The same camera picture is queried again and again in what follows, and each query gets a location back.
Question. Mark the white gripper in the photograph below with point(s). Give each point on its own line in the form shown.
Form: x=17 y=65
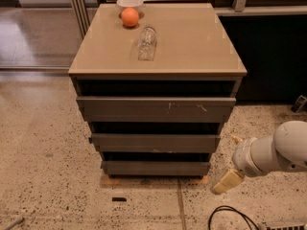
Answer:
x=242 y=160

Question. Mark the grey drawer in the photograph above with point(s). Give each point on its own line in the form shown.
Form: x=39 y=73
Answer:
x=156 y=110
x=183 y=143
x=155 y=168

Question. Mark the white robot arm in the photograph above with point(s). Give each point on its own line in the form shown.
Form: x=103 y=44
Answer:
x=284 y=151

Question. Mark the grey three-drawer cabinet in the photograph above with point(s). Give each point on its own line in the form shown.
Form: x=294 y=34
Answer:
x=194 y=58

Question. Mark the grey bottom drawer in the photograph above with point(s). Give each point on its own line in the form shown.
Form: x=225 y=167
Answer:
x=155 y=168

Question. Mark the grey top drawer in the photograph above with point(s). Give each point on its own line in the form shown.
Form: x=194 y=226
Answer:
x=156 y=110

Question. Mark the small dark floor device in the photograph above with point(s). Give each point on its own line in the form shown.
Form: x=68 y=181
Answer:
x=299 y=104

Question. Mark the black floor marker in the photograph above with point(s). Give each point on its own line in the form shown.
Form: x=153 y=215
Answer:
x=119 y=199

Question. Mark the orange fruit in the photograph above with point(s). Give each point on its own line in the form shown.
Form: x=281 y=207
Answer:
x=130 y=17

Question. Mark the white bowl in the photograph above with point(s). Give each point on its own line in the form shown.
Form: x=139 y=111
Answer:
x=135 y=4

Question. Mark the grey floor rod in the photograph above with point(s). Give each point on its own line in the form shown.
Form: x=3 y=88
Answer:
x=14 y=223

